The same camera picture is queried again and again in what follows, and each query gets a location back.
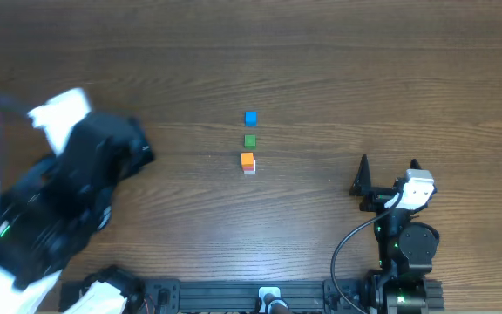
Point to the orange cube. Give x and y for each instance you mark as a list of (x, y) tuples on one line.
[(247, 159)]

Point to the blue cube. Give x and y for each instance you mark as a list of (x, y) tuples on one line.
[(251, 118)]

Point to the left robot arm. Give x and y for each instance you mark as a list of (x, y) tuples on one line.
[(68, 183)]

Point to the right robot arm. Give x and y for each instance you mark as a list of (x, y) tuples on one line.
[(414, 246)]

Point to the white cube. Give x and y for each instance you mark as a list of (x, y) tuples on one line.
[(251, 172)]

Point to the mounting rail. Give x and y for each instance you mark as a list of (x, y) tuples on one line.
[(229, 296)]

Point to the green cube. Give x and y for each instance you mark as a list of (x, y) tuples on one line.
[(250, 141)]

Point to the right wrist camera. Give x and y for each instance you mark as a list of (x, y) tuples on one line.
[(414, 189)]

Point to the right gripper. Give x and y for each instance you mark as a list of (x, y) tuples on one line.
[(375, 198)]

